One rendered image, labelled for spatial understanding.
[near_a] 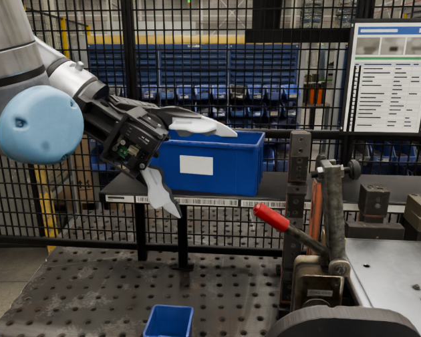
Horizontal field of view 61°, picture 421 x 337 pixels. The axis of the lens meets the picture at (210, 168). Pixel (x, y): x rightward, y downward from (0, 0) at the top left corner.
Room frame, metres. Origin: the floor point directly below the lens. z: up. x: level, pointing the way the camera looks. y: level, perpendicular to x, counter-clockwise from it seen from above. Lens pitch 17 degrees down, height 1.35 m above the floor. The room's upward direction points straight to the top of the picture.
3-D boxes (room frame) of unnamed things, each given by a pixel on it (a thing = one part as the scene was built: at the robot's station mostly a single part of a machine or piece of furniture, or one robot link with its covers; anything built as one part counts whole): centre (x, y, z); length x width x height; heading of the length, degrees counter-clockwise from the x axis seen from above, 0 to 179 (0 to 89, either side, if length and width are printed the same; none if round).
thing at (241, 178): (0.94, 0.02, 1.09); 0.30 x 0.17 x 0.13; 75
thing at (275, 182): (0.92, -0.17, 1.01); 0.90 x 0.22 x 0.03; 85
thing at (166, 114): (0.50, 0.05, 1.27); 0.09 x 0.02 x 0.05; 85
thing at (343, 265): (0.46, -0.19, 1.06); 0.03 x 0.01 x 0.03; 85
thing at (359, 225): (0.73, -0.37, 0.85); 0.12 x 0.03 x 0.30; 85
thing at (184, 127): (0.47, 0.01, 1.26); 0.09 x 0.06 x 0.03; 85
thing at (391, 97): (1.01, -0.48, 1.30); 0.23 x 0.02 x 0.31; 85
